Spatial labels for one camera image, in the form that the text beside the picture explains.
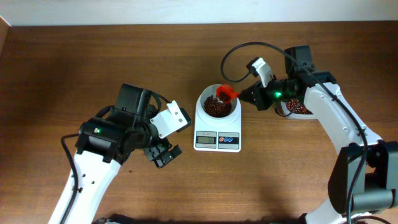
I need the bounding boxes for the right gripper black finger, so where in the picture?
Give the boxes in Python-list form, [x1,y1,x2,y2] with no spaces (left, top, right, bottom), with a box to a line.
[238,95,256,105]
[239,85,256,96]

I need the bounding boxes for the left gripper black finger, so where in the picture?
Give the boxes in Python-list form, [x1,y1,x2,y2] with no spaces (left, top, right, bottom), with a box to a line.
[154,145,182,169]
[143,138,172,161]

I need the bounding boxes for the orange measuring scoop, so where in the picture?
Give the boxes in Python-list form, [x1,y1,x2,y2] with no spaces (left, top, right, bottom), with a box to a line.
[216,84,239,103]

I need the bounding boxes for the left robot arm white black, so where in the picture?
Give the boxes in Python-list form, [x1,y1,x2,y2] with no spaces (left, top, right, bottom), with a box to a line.
[49,83,192,223]

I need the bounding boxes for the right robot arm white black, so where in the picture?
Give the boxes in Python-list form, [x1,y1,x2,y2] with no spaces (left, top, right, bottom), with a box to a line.
[239,45,397,223]

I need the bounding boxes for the white digital kitchen scale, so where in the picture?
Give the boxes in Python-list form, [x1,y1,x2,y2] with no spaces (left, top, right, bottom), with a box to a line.
[193,110,242,152]

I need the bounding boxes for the red adzuki beans in container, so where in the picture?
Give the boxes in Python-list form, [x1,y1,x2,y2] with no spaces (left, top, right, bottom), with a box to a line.
[285,100,312,114]

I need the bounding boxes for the clear plastic bean container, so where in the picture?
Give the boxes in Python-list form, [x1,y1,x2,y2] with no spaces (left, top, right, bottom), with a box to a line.
[280,101,316,119]

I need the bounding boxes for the red beans in bowl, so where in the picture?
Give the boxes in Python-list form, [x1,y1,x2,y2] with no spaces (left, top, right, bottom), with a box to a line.
[203,95,232,118]

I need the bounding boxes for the white round bowl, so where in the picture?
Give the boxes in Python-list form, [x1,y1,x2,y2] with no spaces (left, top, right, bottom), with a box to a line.
[196,84,241,119]

